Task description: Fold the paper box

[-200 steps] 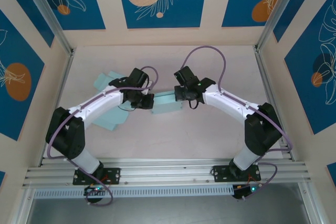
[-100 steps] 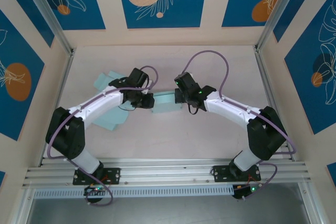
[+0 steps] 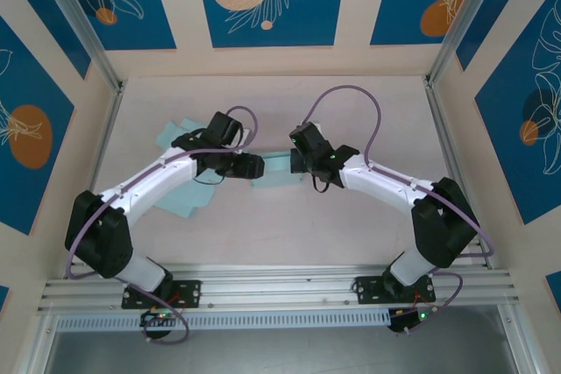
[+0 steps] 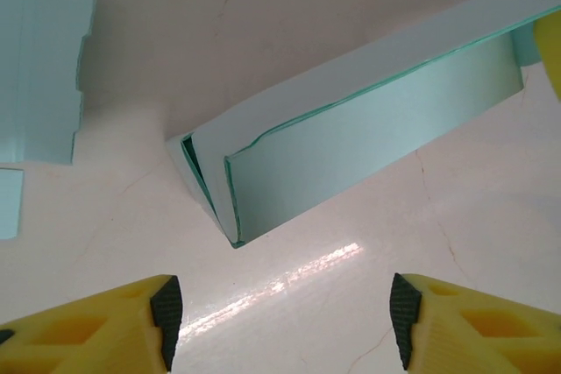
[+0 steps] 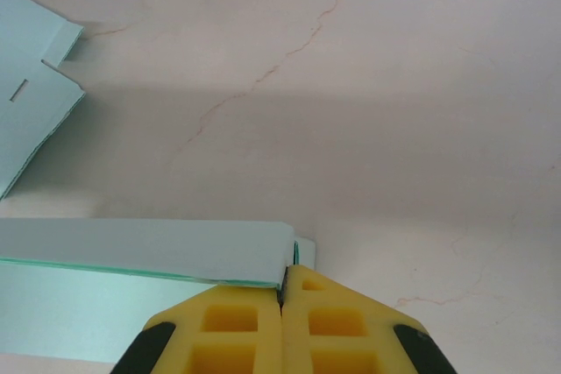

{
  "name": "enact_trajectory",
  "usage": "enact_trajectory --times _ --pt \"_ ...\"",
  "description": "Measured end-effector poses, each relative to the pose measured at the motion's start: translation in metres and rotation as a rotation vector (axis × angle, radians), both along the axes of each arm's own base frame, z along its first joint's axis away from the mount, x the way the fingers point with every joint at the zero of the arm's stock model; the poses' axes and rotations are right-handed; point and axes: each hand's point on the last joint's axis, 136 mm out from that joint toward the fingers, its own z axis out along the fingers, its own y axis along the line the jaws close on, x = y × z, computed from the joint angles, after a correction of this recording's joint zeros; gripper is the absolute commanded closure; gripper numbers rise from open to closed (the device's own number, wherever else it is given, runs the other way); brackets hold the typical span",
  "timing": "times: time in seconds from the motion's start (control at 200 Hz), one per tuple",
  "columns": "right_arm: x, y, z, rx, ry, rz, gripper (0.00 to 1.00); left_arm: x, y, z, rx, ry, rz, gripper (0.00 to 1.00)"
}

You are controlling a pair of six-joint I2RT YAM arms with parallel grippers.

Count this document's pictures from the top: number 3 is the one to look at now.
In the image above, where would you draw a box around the left arm's purple cable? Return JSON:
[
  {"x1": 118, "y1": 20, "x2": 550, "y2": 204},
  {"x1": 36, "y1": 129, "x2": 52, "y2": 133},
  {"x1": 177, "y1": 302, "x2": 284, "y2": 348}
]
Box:
[{"x1": 64, "y1": 105, "x2": 259, "y2": 345}]

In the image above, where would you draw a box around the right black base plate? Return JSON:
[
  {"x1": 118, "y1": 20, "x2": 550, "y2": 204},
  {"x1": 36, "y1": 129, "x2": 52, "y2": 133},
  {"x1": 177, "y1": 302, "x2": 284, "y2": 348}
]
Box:
[{"x1": 352, "y1": 275, "x2": 436, "y2": 305}]

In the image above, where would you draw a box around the aluminium mounting rail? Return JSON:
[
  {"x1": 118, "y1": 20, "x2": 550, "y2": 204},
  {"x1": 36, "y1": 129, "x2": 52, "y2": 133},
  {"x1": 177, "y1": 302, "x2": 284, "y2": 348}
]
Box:
[{"x1": 37, "y1": 262, "x2": 522, "y2": 317}]

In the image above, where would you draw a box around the left controller board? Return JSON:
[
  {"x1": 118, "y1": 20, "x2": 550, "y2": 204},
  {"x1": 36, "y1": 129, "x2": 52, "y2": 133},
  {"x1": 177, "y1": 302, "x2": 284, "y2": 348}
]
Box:
[{"x1": 138, "y1": 308, "x2": 181, "y2": 328}]

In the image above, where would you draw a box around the right arm's purple cable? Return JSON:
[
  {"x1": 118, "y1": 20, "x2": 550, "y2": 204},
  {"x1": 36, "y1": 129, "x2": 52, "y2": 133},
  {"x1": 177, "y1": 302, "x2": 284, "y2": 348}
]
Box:
[{"x1": 300, "y1": 84, "x2": 495, "y2": 335}]

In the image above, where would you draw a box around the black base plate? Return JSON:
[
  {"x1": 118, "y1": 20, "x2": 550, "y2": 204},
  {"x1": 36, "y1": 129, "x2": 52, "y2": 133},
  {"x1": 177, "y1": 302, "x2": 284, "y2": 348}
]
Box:
[
  {"x1": 352, "y1": 275, "x2": 436, "y2": 305},
  {"x1": 121, "y1": 279, "x2": 203, "y2": 309}
]

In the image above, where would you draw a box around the right controller board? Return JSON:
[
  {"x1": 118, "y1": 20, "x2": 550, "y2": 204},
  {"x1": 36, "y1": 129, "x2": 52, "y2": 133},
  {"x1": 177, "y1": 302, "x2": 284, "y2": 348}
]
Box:
[{"x1": 387, "y1": 307, "x2": 440, "y2": 334}]

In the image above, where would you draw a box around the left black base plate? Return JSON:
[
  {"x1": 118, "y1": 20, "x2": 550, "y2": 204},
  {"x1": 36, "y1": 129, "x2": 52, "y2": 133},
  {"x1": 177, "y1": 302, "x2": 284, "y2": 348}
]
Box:
[{"x1": 121, "y1": 279, "x2": 203, "y2": 309}]

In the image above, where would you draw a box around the grey slotted cable duct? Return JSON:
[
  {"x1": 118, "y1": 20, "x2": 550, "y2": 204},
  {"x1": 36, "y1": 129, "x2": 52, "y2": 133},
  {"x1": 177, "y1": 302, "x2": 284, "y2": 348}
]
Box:
[{"x1": 55, "y1": 308, "x2": 394, "y2": 334}]

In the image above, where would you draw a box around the arm's purple cable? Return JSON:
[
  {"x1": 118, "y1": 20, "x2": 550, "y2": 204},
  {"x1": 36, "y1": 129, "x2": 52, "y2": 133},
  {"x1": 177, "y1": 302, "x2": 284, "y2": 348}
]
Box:
[
  {"x1": 64, "y1": 105, "x2": 259, "y2": 345},
  {"x1": 300, "y1": 84, "x2": 495, "y2": 335}
]

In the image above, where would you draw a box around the aluminium frame post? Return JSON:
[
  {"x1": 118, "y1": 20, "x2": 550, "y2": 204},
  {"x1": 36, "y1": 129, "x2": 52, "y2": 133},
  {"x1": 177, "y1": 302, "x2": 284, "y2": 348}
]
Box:
[
  {"x1": 30, "y1": 0, "x2": 127, "y2": 91},
  {"x1": 427, "y1": 0, "x2": 529, "y2": 86}
]

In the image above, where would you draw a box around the aluminium side rail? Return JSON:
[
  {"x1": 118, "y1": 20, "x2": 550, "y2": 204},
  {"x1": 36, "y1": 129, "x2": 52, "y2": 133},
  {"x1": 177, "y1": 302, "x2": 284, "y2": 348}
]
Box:
[
  {"x1": 64, "y1": 80, "x2": 126, "y2": 279},
  {"x1": 422, "y1": 75, "x2": 491, "y2": 269}
]

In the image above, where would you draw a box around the controller board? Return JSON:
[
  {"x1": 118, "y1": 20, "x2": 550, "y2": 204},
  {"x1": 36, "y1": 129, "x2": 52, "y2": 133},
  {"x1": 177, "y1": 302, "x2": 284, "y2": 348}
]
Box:
[
  {"x1": 138, "y1": 308, "x2": 181, "y2": 328},
  {"x1": 387, "y1": 307, "x2": 440, "y2": 334}
]

